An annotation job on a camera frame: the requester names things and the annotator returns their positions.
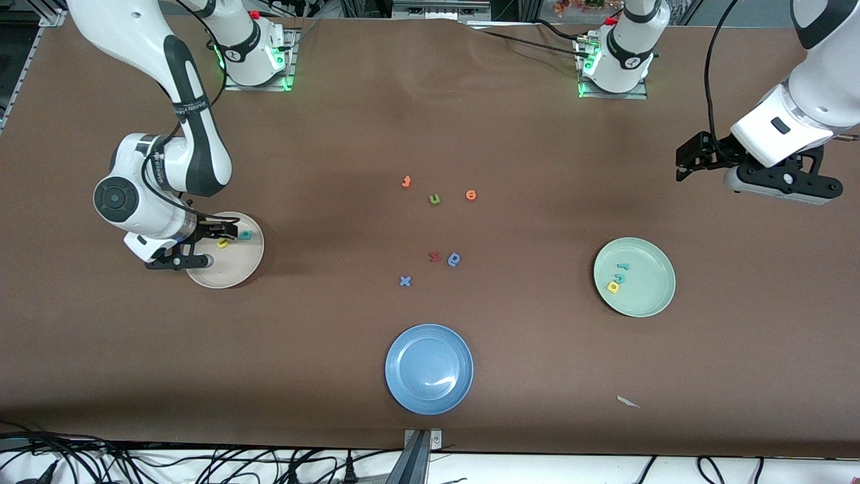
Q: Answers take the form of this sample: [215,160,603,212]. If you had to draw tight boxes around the blue plate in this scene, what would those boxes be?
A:
[385,324,474,415]

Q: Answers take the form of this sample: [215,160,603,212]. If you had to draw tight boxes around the pale green plate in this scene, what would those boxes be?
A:
[593,237,677,318]

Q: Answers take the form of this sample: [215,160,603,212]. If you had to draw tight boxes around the grey power strip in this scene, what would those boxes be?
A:
[392,0,492,21]

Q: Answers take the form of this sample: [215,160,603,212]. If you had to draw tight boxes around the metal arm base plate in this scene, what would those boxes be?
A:
[578,37,649,100]
[223,28,298,91]

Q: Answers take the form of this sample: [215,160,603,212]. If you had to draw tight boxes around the brown table cover sheet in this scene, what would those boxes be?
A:
[0,12,860,458]

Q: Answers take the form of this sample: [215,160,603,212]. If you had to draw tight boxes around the beige brown plate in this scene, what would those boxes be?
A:
[185,212,265,290]

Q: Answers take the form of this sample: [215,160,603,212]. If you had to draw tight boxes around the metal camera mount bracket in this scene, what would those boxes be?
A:
[385,428,444,484]

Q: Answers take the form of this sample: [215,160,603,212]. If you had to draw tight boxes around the aluminium frame rail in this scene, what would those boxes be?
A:
[0,8,68,132]

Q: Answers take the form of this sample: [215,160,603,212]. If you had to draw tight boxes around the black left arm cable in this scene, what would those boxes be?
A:
[704,0,740,159]

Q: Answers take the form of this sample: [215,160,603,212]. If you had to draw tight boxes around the black table cable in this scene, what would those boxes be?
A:
[534,19,589,42]
[478,28,587,58]

